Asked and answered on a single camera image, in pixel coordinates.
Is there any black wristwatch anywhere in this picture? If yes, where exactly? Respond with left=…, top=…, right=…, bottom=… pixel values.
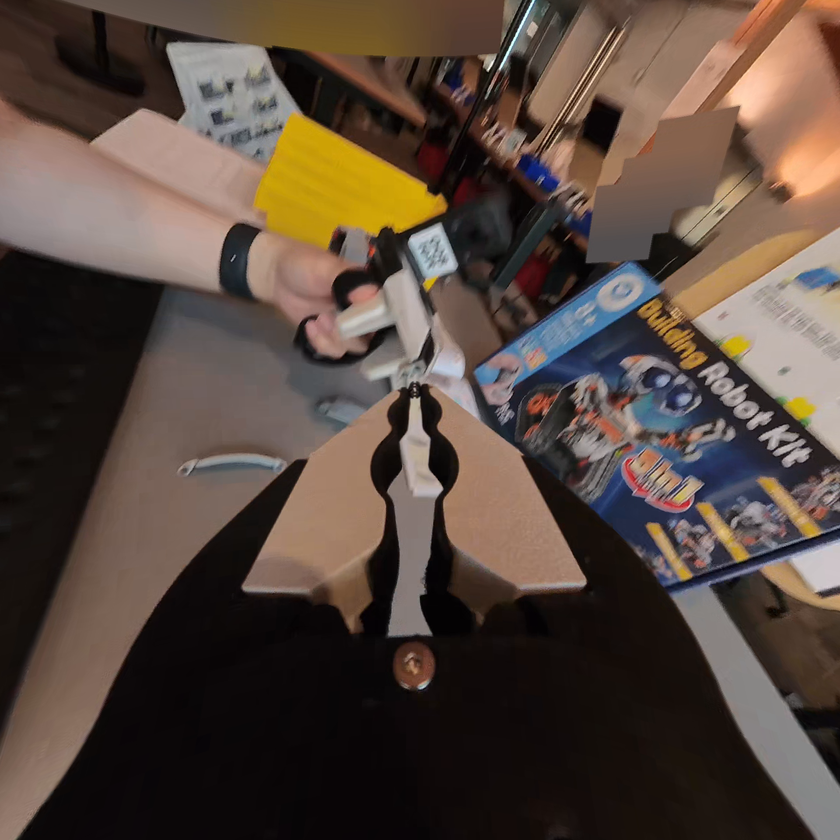
left=218, top=222, right=265, bottom=304

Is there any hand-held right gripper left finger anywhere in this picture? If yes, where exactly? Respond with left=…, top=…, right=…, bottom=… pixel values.
left=240, top=387, right=414, bottom=634

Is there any white printed instruction sheet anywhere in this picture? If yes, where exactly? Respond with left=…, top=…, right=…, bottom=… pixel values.
left=692, top=228, right=840, bottom=460

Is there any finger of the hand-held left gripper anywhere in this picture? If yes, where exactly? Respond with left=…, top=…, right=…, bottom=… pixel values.
left=363, top=353, right=425, bottom=391
left=336, top=264, right=438, bottom=363

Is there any curved grey panel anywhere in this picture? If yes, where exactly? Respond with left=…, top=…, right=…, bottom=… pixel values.
left=176, top=451, right=287, bottom=478
left=314, top=395, right=370, bottom=425

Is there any yellow storage bin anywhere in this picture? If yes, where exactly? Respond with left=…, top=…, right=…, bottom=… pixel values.
left=252, top=112, right=448, bottom=255

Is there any dark green case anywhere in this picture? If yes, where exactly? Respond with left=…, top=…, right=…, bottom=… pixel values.
left=493, top=196, right=560, bottom=291

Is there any printed picture sheet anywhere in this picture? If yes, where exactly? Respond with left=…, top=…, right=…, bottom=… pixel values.
left=166, top=41, right=284, bottom=163

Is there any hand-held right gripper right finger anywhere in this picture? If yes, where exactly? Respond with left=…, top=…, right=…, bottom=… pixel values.
left=419, top=386, right=588, bottom=634

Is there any person's left forearm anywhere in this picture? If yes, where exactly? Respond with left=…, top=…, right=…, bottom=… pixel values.
left=0, top=98, right=227, bottom=294

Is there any grey desk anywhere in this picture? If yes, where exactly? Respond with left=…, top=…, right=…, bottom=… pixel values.
left=0, top=282, right=840, bottom=840

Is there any blue robot kit box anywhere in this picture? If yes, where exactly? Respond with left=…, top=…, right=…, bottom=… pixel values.
left=472, top=261, right=840, bottom=595

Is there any person's left hand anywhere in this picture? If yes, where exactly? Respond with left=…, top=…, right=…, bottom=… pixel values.
left=266, top=236, right=383, bottom=361

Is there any black perforated panel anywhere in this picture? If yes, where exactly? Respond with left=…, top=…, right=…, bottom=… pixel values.
left=0, top=248, right=166, bottom=719

